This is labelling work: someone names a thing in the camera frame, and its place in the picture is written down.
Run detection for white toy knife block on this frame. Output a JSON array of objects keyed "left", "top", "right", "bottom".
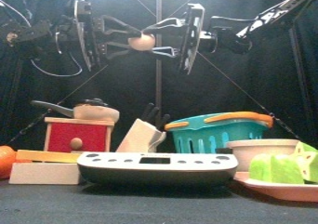
[{"left": 114, "top": 118, "right": 168, "bottom": 154}]

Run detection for white and yellow toy block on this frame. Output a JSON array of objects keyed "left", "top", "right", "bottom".
[{"left": 8, "top": 149, "right": 84, "bottom": 185}]

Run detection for orange toy carrot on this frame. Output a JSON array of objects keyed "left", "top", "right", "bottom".
[{"left": 0, "top": 144, "right": 17, "bottom": 179}]

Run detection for black handled toy knife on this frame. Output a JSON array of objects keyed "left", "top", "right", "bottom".
[
  {"left": 159, "top": 113, "right": 171, "bottom": 131},
  {"left": 140, "top": 102, "right": 155, "bottom": 124},
  {"left": 149, "top": 106, "right": 161, "bottom": 128}
]

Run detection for white toy kitchen scale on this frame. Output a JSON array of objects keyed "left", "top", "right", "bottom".
[{"left": 76, "top": 152, "right": 239, "bottom": 187}]

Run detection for grey left arm cable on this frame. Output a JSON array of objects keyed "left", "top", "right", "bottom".
[{"left": 28, "top": 50, "right": 84, "bottom": 78}]

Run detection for cream toy bowl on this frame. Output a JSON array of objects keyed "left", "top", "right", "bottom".
[{"left": 224, "top": 138, "right": 301, "bottom": 173}]

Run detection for dark vertical frame pole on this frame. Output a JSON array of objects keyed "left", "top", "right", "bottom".
[{"left": 284, "top": 0, "right": 308, "bottom": 138}]

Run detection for grey vertical frame pole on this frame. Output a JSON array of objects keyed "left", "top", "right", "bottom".
[{"left": 155, "top": 0, "right": 164, "bottom": 111}]

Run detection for beige toy egg half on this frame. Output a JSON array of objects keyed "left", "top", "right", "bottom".
[
  {"left": 140, "top": 32, "right": 156, "bottom": 51},
  {"left": 126, "top": 33, "right": 144, "bottom": 52}
]

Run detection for teal basket orange handles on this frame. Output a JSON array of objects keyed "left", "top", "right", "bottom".
[{"left": 164, "top": 111, "right": 275, "bottom": 154}]

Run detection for green toy apple piece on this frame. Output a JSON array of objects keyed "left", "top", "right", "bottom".
[
  {"left": 247, "top": 152, "right": 305, "bottom": 185},
  {"left": 292, "top": 140, "right": 318, "bottom": 184}
]

